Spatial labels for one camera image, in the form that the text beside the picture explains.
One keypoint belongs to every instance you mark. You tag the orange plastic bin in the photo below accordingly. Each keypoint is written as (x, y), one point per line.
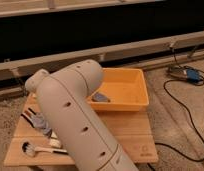
(125, 88)

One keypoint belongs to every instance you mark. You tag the white metal cup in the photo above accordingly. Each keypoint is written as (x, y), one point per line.
(54, 142)

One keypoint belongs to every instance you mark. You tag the blue grey cloth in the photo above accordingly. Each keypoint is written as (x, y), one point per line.
(41, 125)

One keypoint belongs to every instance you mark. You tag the blue power device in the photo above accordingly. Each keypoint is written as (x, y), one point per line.
(184, 73)

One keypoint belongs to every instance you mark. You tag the white dish brush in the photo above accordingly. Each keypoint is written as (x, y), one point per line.
(31, 150)

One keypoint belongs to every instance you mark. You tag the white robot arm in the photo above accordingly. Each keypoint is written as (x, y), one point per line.
(62, 99)

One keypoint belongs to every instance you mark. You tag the blue-grey sponge in bin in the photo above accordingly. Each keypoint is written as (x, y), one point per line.
(99, 97)

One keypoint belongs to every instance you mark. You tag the black striped utensil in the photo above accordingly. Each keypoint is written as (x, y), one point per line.
(27, 115)

